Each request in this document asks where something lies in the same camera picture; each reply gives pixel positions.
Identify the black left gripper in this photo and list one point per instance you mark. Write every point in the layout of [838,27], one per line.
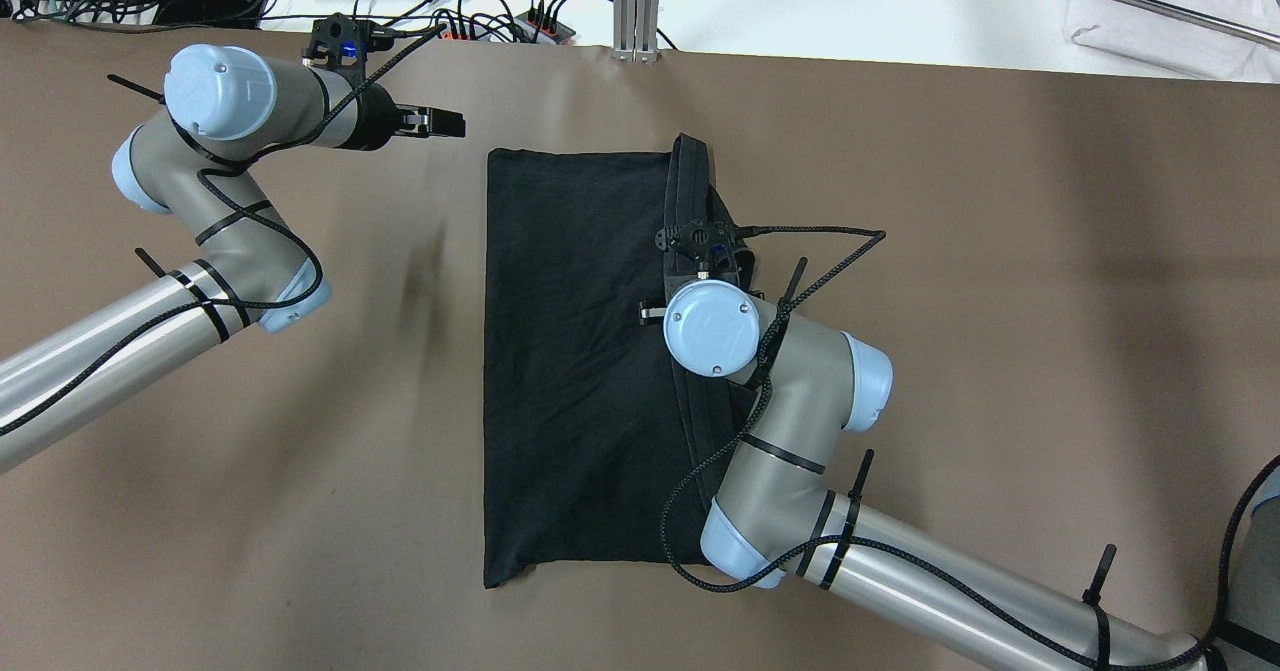
[375,123]

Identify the dark t-shirt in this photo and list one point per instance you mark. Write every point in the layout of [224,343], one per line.
[598,446]

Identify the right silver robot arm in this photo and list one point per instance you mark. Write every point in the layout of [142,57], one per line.
[775,518]

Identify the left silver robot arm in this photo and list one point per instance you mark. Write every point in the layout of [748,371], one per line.
[225,109]

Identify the black power strip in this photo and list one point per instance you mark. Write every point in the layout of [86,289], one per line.
[521,30]

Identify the aluminium frame cage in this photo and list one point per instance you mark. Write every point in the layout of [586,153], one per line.
[634,31]

